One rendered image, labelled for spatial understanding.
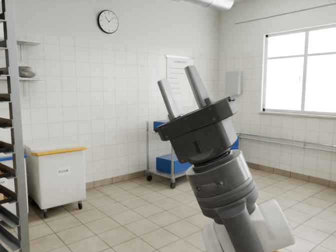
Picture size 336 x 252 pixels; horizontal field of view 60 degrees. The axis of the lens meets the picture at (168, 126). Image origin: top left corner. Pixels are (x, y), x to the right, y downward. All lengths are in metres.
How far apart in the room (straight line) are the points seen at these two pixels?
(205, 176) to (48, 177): 3.14
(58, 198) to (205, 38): 3.80
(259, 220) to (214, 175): 0.09
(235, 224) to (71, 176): 3.23
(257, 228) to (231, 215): 0.06
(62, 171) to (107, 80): 1.55
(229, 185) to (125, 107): 4.17
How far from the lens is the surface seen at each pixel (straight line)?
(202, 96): 0.41
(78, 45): 4.23
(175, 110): 0.43
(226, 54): 5.82
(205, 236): 0.45
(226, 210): 0.41
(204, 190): 0.41
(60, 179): 3.53
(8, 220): 1.30
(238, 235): 0.40
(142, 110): 4.71
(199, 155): 0.41
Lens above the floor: 1.44
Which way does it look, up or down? 7 degrees down
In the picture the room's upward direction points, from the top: straight up
